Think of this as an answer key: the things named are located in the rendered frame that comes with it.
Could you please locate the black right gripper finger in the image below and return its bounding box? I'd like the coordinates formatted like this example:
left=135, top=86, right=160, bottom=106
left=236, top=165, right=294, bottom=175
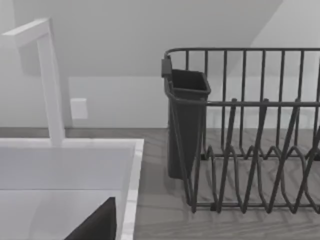
left=63, top=196, right=117, bottom=240

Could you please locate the tall white tap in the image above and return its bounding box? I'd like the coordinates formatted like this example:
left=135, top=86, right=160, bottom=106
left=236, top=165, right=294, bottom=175
left=1, top=17, right=67, bottom=148

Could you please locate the dark grey wire dish rack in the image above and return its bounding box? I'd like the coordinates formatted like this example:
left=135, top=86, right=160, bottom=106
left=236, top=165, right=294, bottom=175
left=161, top=47, right=320, bottom=215

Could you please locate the dark grey utensil cup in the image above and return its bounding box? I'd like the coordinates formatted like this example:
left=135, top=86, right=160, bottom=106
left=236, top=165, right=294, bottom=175
left=165, top=69, right=212, bottom=180

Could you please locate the white sink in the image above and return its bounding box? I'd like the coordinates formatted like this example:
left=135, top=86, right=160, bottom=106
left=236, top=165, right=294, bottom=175
left=0, top=138, right=145, bottom=240

